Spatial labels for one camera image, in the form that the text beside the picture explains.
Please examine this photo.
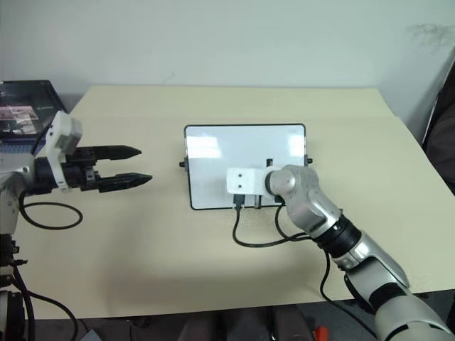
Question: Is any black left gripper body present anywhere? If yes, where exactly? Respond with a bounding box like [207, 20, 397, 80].
[64, 146, 102, 193]

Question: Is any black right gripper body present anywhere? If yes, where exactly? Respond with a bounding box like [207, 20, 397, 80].
[252, 157, 274, 210]

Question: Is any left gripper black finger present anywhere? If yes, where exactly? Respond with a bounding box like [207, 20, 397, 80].
[93, 144, 143, 162]
[98, 172, 154, 194]

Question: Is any black-framed small whiteboard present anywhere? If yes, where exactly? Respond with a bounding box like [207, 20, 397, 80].
[178, 123, 314, 212]

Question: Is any blue box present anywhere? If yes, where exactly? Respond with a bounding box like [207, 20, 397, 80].
[0, 136, 49, 154]

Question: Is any dark rounded shape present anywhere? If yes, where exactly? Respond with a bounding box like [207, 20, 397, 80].
[275, 305, 318, 341]

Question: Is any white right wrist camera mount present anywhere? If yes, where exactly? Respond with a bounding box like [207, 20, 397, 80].
[226, 166, 272, 196]

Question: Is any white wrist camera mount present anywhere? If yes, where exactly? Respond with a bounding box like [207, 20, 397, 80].
[45, 111, 84, 193]
[226, 166, 272, 196]

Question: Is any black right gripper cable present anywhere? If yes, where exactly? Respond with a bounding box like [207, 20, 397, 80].
[274, 201, 314, 239]

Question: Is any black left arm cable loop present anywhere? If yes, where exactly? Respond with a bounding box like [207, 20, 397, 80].
[18, 191, 85, 232]

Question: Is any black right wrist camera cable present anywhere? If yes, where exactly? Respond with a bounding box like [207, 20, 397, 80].
[232, 193, 316, 248]

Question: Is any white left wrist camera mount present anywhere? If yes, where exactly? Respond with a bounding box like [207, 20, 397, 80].
[45, 111, 84, 193]

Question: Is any black cable below right arm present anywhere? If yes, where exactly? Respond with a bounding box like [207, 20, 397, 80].
[319, 244, 378, 338]

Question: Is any black cable below arm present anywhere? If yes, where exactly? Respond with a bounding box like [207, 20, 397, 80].
[13, 261, 80, 341]
[319, 244, 378, 338]

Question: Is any black cable below left arm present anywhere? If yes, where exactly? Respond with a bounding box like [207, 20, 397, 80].
[13, 261, 80, 341]

